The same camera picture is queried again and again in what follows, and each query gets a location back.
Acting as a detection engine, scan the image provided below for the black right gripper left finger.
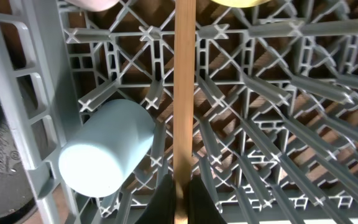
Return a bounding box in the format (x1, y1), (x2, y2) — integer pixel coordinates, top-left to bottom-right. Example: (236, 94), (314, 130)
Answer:
(135, 174), (176, 224)

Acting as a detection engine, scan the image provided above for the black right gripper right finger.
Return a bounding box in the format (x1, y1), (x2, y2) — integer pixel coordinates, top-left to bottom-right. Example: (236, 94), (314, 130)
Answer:
(187, 175), (227, 224)

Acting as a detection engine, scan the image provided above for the light blue plastic cup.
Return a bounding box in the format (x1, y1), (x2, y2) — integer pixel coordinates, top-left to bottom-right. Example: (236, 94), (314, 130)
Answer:
(58, 99), (155, 197)

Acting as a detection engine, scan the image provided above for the wooden chopstick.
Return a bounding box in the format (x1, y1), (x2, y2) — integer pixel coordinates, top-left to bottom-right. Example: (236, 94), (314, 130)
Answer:
(173, 0), (196, 224)

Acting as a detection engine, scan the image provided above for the yellow bowl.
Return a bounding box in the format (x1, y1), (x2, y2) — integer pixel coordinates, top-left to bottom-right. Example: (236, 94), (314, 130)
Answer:
(212, 0), (270, 8)

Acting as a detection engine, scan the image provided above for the pink plastic cup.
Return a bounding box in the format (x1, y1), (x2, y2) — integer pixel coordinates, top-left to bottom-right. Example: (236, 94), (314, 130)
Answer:
(65, 0), (119, 12)

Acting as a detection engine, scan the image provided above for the grey plastic dishwasher rack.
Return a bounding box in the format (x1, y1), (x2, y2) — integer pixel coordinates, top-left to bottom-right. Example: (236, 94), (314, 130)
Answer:
(0, 0), (358, 223)

